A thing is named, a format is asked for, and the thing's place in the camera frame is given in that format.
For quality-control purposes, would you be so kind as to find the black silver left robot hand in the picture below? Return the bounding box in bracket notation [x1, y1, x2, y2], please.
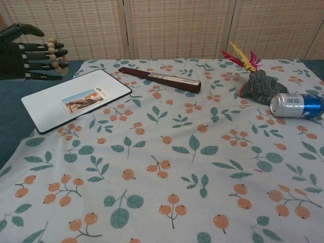
[0, 23, 69, 81]

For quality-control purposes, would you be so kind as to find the wooden bead bracelet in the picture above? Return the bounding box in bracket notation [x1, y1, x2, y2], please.
[47, 37, 69, 75]

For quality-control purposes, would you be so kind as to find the white board with black edge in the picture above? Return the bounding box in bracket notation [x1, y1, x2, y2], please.
[20, 68, 133, 134]

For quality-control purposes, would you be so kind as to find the photo postcard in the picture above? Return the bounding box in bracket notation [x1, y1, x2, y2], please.
[60, 87, 112, 115]

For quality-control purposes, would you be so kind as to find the folded dark red fan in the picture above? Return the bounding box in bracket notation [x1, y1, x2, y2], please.
[118, 66, 203, 94]

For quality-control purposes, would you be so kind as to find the woven bamboo folding screen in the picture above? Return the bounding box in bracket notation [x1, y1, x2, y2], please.
[0, 0, 324, 61]

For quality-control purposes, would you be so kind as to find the floral orange fruit tablecloth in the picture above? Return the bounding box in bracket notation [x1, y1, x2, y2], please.
[0, 58, 324, 243]

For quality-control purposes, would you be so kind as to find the colourful feather shuttlecock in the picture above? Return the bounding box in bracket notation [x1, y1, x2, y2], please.
[222, 41, 261, 73]

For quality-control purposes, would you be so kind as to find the blue and silver drink can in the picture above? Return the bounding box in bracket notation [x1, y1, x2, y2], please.
[269, 92, 324, 119]

